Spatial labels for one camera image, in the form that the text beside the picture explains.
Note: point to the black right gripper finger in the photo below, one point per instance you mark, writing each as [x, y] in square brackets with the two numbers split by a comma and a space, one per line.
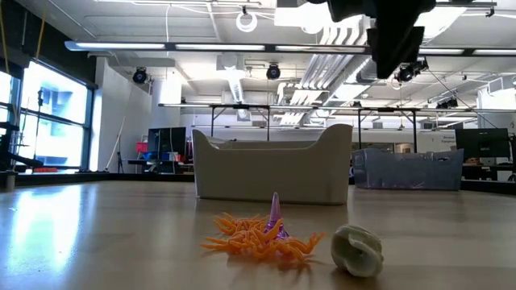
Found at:
[409, 40]
[385, 48]

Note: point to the dark translucent plastic bin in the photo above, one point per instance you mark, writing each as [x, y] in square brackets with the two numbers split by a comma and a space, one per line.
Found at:
[403, 173]

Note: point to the white plastic bin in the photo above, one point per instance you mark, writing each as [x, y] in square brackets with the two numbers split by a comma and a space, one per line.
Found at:
[274, 173]

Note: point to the purple translucent plastic cone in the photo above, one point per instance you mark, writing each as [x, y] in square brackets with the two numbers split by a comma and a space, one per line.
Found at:
[275, 215]

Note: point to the orange plastic spider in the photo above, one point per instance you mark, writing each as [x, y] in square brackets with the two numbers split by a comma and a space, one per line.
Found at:
[254, 247]
[310, 241]
[252, 224]
[225, 226]

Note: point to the black ceiling spotlights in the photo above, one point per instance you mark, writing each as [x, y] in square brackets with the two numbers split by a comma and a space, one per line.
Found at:
[447, 103]
[409, 72]

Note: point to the black computer monitor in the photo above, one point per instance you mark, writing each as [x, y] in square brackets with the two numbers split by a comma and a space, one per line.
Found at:
[481, 143]
[169, 141]

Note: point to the dark background desk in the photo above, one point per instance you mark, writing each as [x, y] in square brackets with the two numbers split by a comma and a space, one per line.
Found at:
[483, 171]

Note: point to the black overhead crossbar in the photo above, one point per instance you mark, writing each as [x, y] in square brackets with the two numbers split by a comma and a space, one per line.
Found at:
[221, 47]

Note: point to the small pale plastic skull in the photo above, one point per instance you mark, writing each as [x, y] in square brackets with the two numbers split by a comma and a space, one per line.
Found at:
[356, 251]

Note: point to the red box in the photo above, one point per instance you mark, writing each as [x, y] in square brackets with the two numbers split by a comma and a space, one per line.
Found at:
[142, 147]

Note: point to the white leaning pole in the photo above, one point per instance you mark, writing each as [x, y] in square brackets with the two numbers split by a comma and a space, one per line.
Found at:
[115, 143]

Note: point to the black chair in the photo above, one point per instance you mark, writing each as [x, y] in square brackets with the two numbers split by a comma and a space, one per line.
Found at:
[16, 159]

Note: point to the black frame background table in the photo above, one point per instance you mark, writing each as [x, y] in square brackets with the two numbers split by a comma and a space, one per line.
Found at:
[242, 106]
[387, 109]

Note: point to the black overhead camera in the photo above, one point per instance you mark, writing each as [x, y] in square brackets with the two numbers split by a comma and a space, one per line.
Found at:
[273, 71]
[140, 75]

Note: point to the black aluminium table frame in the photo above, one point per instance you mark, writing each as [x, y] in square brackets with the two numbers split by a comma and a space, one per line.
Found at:
[121, 177]

